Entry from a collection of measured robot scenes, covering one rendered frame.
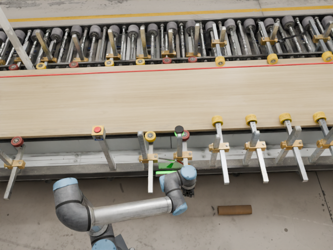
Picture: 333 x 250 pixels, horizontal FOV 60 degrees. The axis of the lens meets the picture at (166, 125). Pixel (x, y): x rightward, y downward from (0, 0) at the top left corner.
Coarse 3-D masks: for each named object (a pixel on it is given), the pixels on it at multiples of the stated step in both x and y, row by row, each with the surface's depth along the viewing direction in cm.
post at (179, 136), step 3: (177, 135) 188; (180, 135) 188; (177, 138) 188; (180, 138) 188; (177, 141) 191; (180, 141) 191; (177, 144) 194; (180, 144) 194; (177, 147) 197; (180, 147) 197; (177, 150) 200; (180, 150) 201; (177, 153) 204; (180, 153) 204; (177, 156) 207; (180, 156) 208
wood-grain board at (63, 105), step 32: (160, 64) 258; (192, 64) 256; (224, 64) 254; (256, 64) 253; (320, 64) 250; (0, 96) 243; (32, 96) 242; (64, 96) 241; (96, 96) 239; (128, 96) 238; (160, 96) 237; (192, 96) 235; (224, 96) 234; (256, 96) 233; (288, 96) 231; (320, 96) 230; (0, 128) 224; (32, 128) 223; (64, 128) 222; (128, 128) 220; (160, 128) 218; (192, 128) 217; (224, 128) 217; (256, 128) 217
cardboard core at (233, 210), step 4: (220, 208) 265; (224, 208) 265; (228, 208) 265; (232, 208) 265; (236, 208) 264; (240, 208) 264; (244, 208) 264; (248, 208) 264; (220, 212) 264; (224, 212) 264; (228, 212) 264; (232, 212) 264; (236, 212) 264; (240, 212) 264; (244, 212) 264; (248, 212) 264
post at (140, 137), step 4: (140, 132) 184; (140, 136) 185; (140, 140) 189; (144, 140) 192; (140, 144) 193; (144, 144) 193; (140, 148) 197; (144, 148) 197; (144, 152) 202; (144, 156) 206; (144, 164) 216; (148, 164) 217
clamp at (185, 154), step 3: (174, 153) 210; (183, 153) 209; (186, 153) 209; (174, 156) 208; (183, 156) 208; (186, 156) 208; (189, 156) 208; (177, 159) 210; (180, 159) 210; (189, 159) 210
